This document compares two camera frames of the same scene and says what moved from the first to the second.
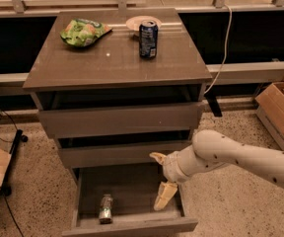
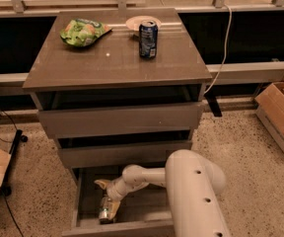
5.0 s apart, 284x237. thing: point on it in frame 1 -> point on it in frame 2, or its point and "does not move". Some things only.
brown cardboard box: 278,107 does not move
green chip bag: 83,33 does not move
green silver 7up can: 106,208 does not move
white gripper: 172,168 -> 116,191
